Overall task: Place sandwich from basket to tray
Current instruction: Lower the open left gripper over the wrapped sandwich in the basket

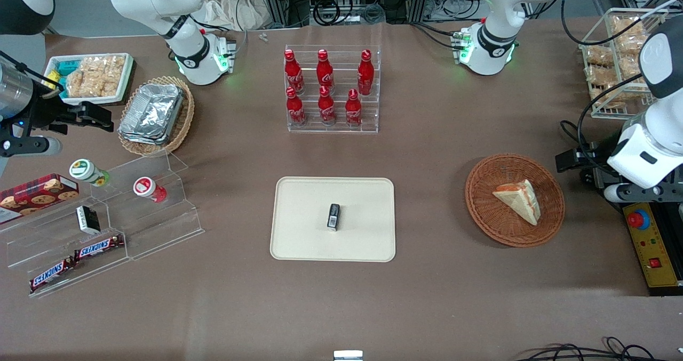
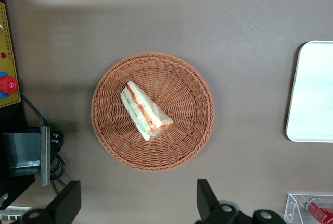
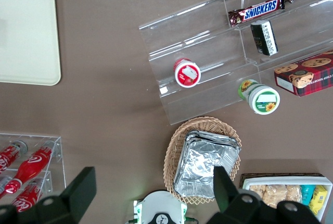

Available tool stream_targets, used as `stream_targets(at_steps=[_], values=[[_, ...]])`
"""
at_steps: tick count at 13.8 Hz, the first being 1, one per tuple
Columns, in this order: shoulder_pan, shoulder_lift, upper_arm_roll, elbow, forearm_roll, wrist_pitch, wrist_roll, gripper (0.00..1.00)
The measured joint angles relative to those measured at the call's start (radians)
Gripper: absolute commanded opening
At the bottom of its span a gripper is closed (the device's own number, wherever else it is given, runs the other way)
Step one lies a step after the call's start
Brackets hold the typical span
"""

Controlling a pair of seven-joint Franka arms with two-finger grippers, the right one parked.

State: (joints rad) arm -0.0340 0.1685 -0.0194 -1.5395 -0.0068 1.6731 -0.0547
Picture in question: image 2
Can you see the clear acrylic bottle rack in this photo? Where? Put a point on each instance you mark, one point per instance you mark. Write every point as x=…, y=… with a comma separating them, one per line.
x=296, y=208

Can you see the round brown wicker basket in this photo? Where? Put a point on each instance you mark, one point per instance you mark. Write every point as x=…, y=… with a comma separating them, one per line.
x=182, y=91

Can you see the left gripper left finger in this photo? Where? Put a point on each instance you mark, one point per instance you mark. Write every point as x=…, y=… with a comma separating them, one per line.
x=65, y=203

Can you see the red cola bottle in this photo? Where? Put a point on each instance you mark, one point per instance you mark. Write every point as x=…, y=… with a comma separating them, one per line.
x=320, y=211

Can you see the cream rectangular serving tray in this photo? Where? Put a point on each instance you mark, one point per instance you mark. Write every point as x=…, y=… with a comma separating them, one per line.
x=312, y=91

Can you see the plastic triangle sandwich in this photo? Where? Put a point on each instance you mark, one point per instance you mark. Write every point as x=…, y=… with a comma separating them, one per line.
x=140, y=109

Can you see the black yellow control box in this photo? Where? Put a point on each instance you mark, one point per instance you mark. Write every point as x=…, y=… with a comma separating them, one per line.
x=9, y=52

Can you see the grey metal bracket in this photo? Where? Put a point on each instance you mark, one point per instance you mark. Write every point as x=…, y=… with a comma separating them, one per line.
x=45, y=156

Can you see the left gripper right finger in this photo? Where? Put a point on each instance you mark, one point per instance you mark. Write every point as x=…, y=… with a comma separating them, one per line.
x=208, y=205

